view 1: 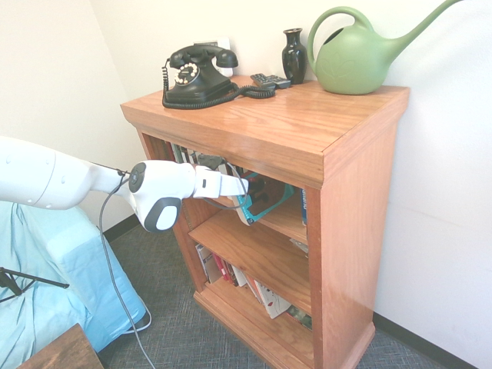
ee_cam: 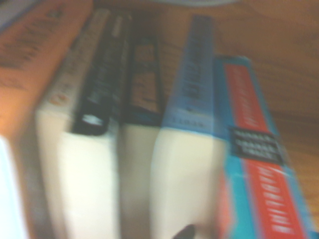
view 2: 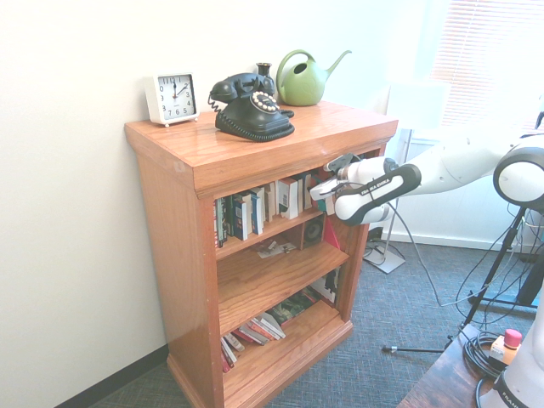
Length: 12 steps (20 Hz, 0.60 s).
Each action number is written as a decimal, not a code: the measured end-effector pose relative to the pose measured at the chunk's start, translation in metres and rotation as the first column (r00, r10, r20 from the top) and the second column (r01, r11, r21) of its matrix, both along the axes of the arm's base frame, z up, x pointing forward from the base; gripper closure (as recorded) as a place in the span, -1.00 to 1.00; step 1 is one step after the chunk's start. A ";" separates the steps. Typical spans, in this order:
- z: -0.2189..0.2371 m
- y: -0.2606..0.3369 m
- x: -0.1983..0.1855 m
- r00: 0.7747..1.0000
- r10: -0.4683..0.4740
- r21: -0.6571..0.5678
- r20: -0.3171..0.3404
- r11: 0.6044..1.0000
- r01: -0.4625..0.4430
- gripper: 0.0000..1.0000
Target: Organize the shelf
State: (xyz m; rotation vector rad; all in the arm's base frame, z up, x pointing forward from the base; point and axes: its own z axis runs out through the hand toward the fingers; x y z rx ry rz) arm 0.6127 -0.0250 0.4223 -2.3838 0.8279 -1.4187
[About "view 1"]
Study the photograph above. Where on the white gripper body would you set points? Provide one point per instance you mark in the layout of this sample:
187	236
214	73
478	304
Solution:
227	186

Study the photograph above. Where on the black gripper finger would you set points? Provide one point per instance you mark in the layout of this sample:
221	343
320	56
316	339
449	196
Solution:
257	185
263	197

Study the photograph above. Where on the teal orange paperback book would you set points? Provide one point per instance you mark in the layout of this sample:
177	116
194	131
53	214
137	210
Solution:
250	211

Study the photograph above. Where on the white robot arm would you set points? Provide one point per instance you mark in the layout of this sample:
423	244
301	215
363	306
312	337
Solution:
38	173

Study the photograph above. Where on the blue books on lower shelf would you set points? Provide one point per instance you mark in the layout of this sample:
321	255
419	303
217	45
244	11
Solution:
303	207

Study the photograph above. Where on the grey white magazine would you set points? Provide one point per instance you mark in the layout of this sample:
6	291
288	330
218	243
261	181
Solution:
300	245

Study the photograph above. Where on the wooden bookshelf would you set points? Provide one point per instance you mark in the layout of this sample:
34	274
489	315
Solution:
269	123

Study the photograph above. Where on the dark brown book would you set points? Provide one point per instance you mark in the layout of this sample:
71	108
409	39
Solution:
157	149

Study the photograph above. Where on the large grey white book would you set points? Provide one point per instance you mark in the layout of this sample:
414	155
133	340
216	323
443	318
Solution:
203	263

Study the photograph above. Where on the bright red book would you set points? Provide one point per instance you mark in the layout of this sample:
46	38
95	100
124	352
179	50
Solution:
220	269

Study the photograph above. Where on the plain white book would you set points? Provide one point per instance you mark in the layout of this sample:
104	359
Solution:
240	277

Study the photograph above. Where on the dark red book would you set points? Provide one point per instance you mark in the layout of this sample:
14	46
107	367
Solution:
230	274

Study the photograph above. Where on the thin grey book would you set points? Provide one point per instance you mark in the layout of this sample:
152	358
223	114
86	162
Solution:
253	288

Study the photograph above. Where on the white book red print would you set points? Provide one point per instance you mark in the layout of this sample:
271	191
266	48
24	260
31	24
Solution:
273	301

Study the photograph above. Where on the black rotary telephone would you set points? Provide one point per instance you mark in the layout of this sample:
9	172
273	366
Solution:
192	80

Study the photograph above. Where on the red green cover book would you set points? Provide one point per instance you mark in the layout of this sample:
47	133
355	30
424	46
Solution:
300	317

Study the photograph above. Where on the black glossy vase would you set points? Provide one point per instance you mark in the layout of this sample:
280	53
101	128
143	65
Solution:
294	57

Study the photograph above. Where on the green plastic watering can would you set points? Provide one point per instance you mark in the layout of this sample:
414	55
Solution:
350	65

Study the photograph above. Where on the white curved floor tube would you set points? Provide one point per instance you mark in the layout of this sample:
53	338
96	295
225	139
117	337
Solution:
148	321

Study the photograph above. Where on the light blue cloth cover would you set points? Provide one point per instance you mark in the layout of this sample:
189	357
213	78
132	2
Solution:
57	269

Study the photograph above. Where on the black tripod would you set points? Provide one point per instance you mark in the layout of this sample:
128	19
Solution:
38	279

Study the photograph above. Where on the dark wooden table corner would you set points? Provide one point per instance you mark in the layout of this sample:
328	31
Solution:
65	350

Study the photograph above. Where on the white wall plate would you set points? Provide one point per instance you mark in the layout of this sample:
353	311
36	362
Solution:
225	42

